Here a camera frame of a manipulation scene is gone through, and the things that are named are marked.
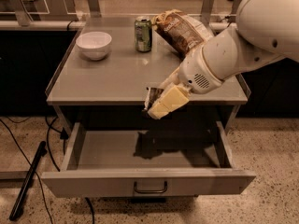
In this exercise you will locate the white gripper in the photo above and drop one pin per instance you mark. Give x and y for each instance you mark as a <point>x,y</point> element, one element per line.
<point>194,73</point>

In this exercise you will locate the dark chocolate rxbar wrapper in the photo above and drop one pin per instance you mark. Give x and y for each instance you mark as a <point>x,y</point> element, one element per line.
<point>152,95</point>

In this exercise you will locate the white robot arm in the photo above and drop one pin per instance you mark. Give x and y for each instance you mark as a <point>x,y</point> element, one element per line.
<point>265,31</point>

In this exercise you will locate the grey cabinet with top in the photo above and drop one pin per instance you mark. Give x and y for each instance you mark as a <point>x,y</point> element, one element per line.
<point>109,94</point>

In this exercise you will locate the open grey top drawer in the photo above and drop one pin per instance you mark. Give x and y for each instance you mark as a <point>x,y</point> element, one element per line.
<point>108,163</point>

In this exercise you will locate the brown chip bag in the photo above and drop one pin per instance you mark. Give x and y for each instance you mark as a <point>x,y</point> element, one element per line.
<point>181,31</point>

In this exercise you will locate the green soda can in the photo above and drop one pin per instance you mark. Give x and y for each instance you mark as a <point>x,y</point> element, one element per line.
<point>143,34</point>

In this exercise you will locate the white ceramic bowl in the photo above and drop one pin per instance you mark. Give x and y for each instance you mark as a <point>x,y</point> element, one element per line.
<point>94,45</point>

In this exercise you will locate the black bar on floor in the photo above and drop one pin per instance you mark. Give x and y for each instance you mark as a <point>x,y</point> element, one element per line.
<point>18,205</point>

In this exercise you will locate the clear acrylic barrier panel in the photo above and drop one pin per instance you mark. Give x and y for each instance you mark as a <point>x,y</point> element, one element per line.
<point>38,10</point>

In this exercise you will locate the black drawer handle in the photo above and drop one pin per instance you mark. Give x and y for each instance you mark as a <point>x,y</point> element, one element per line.
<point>141,189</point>

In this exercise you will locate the white horizontal rail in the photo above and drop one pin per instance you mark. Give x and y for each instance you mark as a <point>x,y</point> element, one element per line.
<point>42,26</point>

